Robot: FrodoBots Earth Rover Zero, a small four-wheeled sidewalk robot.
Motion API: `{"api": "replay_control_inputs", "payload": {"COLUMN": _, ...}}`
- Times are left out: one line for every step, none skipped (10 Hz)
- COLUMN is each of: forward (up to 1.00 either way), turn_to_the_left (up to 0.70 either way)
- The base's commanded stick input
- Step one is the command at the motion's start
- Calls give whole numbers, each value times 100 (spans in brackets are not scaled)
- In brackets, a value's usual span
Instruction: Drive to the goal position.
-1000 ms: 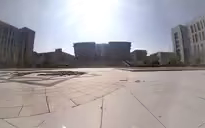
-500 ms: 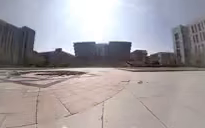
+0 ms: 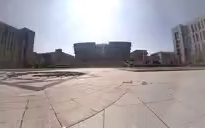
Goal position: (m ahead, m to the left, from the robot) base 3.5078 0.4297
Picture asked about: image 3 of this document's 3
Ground wide dark block building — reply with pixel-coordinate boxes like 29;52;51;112
73;41;132;67

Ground large white building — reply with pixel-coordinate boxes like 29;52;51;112
171;13;205;66

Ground raised paved terrace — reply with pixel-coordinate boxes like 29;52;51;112
124;64;205;73

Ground low dark building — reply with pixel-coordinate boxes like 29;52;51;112
33;48;76;68

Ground low pale building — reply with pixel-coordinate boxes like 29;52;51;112
147;51;178;65

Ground grey paved plaza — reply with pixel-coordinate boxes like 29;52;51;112
0;67;205;128

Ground small grey building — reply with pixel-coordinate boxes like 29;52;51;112
129;49;150;65

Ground tall grey building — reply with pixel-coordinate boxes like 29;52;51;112
0;16;36;70

